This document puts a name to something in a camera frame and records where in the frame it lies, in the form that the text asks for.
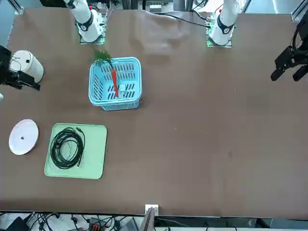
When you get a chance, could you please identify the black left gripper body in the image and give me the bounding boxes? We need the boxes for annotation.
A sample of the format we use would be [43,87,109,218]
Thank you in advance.
[275,46,308,71]

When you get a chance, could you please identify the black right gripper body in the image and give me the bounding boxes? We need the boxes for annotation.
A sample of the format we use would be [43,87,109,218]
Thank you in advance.
[0,45,13,85]

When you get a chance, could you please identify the orange toy carrot green leaves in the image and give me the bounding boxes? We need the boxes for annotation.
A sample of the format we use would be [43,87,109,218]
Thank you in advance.
[92,49,120,99]

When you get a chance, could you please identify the pink round plate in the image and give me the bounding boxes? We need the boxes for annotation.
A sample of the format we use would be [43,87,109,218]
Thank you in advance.
[9,119,39,156]

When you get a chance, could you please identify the light blue plastic basket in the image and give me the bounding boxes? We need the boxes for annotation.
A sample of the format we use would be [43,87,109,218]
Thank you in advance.
[89,57,142,112]

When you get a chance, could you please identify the light green tray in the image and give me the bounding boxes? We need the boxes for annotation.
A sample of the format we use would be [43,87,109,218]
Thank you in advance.
[44,123,108,180]

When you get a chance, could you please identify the white cylindrical bin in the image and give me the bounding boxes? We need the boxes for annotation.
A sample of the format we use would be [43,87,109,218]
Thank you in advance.
[9,50,45,84]

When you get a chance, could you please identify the black box under table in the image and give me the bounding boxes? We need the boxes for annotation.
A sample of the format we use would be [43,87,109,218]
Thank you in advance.
[4,216,29,231]

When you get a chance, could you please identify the power strip red switches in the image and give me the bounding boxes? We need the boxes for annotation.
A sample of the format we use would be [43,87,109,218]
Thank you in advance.
[88,218,102,231]

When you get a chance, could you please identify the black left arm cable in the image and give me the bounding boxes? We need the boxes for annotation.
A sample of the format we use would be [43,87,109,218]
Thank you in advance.
[292,20,308,52]

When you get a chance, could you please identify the coiled black braided cable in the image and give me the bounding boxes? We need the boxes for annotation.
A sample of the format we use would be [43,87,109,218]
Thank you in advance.
[49,127,86,169]

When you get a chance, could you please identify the black cable across table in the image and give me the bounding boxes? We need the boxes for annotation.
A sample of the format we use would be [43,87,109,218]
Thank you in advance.
[144,12,210,27]

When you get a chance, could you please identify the aluminium frame post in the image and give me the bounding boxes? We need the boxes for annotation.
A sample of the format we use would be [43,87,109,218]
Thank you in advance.
[140,207,156,231]

